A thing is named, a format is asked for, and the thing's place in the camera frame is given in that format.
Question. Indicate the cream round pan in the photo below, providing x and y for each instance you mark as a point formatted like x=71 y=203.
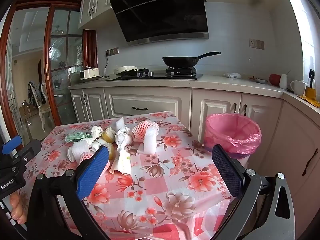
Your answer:
x=125 y=69

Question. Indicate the pink bin liner bag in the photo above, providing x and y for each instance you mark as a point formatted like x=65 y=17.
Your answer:
x=220 y=130

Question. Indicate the white printed wrapper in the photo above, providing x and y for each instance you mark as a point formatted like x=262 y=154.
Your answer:
x=98 y=144

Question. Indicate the white cabinet drawer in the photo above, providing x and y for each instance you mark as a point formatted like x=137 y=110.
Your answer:
x=125 y=105

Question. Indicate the red round jar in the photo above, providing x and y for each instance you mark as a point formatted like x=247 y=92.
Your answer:
x=274 y=80

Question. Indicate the white upper cabinet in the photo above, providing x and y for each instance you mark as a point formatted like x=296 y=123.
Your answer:
x=92 y=2

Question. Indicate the yellow plastic cup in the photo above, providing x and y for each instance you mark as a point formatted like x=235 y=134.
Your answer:
x=108 y=135
x=111 y=151

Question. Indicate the green foam net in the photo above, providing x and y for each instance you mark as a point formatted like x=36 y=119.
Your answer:
x=75 y=137

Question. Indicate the white ceramic jar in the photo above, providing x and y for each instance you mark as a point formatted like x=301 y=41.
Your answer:
x=283 y=81

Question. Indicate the small white paper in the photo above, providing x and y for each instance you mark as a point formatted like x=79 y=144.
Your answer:
x=96 y=132

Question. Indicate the small grey dish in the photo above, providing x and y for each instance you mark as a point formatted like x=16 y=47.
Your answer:
x=262 y=81

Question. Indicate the floral tablecloth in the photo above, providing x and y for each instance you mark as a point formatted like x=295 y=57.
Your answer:
x=155 y=180

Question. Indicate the pale pink foam net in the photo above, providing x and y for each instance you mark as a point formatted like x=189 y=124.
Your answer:
x=85 y=157

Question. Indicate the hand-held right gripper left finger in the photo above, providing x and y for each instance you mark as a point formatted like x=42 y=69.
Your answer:
x=93 y=172

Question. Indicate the white mug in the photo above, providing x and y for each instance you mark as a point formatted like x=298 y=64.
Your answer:
x=298 y=87

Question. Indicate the metal wall outlet strip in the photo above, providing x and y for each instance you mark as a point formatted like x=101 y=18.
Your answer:
x=112 y=51

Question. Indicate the white base cabinets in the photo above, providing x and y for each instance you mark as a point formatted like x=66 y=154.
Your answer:
x=275 y=130

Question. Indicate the white plastic bag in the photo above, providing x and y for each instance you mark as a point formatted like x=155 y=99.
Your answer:
x=232 y=75

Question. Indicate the red wooden glass sliding door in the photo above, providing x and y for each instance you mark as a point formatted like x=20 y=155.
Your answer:
x=47 y=55

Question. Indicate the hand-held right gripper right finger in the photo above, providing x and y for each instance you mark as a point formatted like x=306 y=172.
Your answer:
x=227 y=172

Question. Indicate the person's left hand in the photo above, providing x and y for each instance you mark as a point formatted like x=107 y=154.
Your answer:
x=18 y=205

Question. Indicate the gold wall socket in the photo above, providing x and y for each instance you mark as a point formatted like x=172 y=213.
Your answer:
x=260 y=44
x=253 y=43

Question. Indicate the white countertop appliance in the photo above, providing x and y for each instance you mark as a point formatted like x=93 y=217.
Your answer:
x=88 y=74

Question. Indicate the black glass gas stove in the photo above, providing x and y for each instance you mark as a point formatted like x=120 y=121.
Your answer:
x=155 y=76

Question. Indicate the black wok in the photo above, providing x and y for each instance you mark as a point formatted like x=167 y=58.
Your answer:
x=178 y=61

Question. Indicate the glass oil bottle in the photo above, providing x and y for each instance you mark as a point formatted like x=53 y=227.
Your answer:
x=310 y=90

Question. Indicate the pink foam fruit net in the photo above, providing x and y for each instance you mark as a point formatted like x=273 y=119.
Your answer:
x=140 y=130

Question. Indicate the white dining chair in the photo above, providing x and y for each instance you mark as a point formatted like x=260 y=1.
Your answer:
x=45 y=110

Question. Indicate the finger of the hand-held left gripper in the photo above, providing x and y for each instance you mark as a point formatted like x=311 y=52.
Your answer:
x=11 y=146
x=31 y=148

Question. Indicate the long white paper wrapper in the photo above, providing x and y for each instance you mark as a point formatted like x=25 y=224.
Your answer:
x=123 y=162

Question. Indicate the curved white foam sheet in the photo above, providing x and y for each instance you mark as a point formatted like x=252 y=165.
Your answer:
x=150 y=142

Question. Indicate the black range hood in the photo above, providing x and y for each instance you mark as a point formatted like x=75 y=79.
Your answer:
x=160 y=12

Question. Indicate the white tissue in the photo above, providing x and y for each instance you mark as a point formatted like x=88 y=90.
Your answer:
x=123 y=137

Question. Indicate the yellow cloth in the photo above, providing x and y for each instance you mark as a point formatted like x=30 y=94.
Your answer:
x=311 y=101

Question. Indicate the small red utensil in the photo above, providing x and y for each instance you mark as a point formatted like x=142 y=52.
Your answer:
x=252 y=78

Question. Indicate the kitchen window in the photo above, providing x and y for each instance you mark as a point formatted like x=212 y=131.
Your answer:
x=307 y=30

